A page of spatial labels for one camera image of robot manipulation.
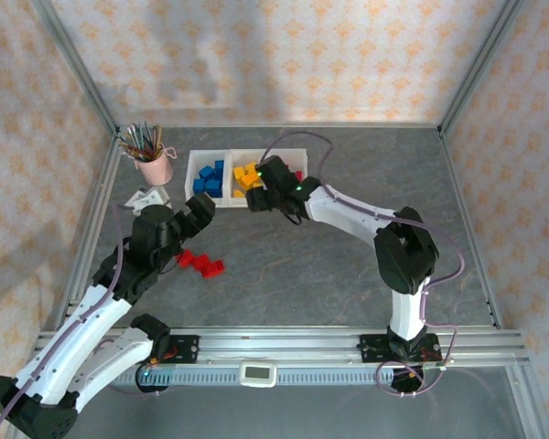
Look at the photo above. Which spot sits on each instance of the aluminium table side rail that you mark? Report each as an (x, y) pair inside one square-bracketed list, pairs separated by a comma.
[(101, 187), (463, 206)]

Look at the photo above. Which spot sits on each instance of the aluminium frame post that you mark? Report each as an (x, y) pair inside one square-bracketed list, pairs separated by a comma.
[(75, 64), (480, 64)]

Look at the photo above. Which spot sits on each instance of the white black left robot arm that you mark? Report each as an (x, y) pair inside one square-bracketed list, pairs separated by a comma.
[(73, 338)]

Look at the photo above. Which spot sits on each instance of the white printed booklet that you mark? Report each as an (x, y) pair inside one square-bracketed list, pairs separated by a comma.
[(138, 199)]

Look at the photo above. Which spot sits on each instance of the blue lego brick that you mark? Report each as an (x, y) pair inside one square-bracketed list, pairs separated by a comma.
[(219, 165), (206, 172), (213, 186), (198, 185)]

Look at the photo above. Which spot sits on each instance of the white digital timer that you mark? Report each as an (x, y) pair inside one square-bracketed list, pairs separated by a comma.
[(257, 372)]

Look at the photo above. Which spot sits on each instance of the thin coloured paint brush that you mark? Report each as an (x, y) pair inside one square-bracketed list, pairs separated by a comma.
[(137, 139), (130, 150), (156, 137)]

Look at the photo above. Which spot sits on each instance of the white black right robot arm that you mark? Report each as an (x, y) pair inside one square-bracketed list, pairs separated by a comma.
[(343, 212)]

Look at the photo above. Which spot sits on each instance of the pink cup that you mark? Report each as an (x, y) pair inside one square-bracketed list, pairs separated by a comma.
[(155, 171)]

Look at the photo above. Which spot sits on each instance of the white plastic bin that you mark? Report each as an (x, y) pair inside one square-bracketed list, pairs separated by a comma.
[(238, 157), (293, 157), (196, 157)]

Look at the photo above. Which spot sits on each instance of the yellow lego brick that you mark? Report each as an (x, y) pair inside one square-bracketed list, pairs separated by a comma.
[(240, 173), (251, 167), (256, 183), (245, 183), (239, 194)]

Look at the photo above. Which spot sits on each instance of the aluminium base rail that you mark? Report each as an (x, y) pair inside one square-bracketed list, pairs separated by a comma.
[(279, 340)]

